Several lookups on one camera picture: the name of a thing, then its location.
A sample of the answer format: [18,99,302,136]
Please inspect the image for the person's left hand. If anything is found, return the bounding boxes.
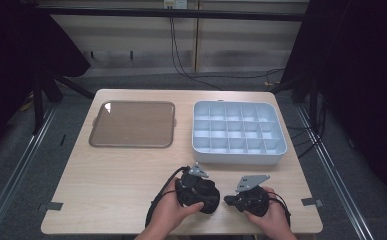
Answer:
[148,185,205,235]

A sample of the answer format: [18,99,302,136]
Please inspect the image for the grey tape strip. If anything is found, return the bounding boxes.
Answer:
[38,201,64,213]
[300,197,325,208]

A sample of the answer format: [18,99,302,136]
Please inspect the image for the white wall socket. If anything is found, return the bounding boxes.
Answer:
[163,0,189,10]

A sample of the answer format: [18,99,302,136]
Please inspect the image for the black horizontal frame bar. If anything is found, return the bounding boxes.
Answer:
[35,7,310,23]

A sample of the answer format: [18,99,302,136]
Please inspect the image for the right hand-held gripper black cable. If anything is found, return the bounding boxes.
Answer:
[268,191,292,228]

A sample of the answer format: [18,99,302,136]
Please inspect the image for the black wall cable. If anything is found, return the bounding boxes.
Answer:
[169,16,286,91]

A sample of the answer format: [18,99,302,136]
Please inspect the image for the person's right hand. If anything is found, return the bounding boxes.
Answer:
[243,186,291,235]

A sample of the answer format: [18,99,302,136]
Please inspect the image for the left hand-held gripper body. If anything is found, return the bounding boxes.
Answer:
[180,162,211,189]

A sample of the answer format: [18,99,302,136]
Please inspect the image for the black floor cables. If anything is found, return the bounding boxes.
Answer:
[286,94,327,160]

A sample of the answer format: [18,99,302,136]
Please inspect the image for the black metal stand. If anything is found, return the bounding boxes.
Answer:
[269,73,319,125]
[31,71,96,136]

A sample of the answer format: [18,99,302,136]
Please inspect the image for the pale blue compartment storage box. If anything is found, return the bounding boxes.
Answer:
[191,100,288,166]

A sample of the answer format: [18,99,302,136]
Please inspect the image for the metal floor rail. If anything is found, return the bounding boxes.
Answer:
[295,104,376,240]
[0,105,59,240]

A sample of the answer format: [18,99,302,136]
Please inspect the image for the black sock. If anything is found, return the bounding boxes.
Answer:
[175,177,221,215]

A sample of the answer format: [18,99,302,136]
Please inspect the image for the brown square tray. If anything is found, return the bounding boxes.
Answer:
[88,100,178,149]

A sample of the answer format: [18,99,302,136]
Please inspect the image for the black curtain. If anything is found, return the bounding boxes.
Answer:
[280,0,387,209]
[0,0,92,164]

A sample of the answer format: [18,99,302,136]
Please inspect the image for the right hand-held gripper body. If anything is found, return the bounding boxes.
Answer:
[235,174,271,218]

